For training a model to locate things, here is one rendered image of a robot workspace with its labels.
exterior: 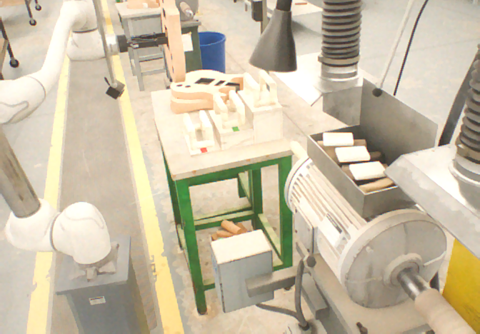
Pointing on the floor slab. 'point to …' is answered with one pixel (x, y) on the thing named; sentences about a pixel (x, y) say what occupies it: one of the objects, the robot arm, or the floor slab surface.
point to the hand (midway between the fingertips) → (166, 38)
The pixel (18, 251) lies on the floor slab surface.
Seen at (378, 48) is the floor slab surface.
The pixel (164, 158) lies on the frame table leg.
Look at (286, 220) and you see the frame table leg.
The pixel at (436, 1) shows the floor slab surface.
